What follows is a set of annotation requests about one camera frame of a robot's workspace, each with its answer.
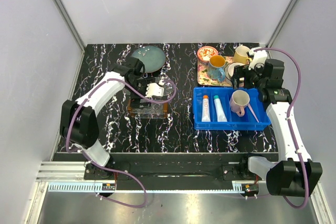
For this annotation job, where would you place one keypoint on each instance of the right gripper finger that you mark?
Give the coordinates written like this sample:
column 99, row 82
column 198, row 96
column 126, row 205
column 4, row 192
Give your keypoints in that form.
column 235, row 81
column 242, row 82

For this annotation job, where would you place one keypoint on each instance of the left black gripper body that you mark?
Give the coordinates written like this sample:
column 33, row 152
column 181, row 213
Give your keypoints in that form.
column 141, row 85

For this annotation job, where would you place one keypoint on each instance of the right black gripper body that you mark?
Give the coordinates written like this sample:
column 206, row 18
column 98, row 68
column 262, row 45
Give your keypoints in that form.
column 253, row 75

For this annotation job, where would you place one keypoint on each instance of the pink ceramic mug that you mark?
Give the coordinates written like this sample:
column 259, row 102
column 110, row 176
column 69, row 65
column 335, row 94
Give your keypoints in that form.
column 238, row 101

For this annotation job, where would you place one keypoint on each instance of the clear acrylic tray wooden handles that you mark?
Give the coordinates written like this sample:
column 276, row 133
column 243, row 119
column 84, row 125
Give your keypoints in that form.
column 139, row 107

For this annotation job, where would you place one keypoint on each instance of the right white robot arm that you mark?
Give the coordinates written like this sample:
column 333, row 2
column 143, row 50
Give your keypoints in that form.
column 295, row 174

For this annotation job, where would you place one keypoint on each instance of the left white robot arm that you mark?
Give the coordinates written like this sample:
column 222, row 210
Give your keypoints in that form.
column 79, row 124

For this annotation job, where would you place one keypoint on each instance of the pink toothbrush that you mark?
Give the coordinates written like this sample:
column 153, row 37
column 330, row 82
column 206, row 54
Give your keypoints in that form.
column 253, row 113

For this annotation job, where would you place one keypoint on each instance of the floral serving tray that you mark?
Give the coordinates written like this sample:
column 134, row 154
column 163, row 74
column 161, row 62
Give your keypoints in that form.
column 204, row 80

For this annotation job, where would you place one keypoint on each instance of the teal cap toothpaste tube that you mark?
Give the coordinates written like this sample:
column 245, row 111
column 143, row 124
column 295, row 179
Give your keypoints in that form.
column 220, row 114

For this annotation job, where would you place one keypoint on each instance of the orange cap toothpaste tube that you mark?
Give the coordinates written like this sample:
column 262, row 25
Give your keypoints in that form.
column 205, row 109

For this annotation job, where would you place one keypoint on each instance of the white cream mug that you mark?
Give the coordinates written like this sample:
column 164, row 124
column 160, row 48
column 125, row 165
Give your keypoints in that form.
column 231, row 67

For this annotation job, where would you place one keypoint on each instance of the yellow mug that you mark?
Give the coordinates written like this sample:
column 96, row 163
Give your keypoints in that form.
column 241, row 55

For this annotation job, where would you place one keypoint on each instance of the blue mug orange interior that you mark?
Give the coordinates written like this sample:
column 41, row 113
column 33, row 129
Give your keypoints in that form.
column 216, row 67

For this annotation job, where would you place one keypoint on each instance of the teal ceramic plate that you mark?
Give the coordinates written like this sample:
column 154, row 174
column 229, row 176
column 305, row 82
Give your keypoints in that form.
column 152, row 57

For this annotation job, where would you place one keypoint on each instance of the red patterned small bowl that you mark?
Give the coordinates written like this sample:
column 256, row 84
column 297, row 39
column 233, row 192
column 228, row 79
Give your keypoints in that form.
column 205, row 53

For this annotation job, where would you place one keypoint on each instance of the blue plastic bin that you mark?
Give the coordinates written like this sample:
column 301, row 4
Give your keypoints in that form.
column 234, row 122

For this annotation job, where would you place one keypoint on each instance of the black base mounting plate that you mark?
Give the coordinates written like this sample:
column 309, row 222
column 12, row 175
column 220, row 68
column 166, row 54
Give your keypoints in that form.
column 175, row 171

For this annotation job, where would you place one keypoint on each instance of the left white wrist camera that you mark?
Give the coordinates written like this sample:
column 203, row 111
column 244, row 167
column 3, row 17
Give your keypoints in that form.
column 155, row 89

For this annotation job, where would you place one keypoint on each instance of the aluminium rail frame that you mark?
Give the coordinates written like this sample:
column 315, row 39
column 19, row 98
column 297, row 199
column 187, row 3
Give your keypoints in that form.
column 63, row 195

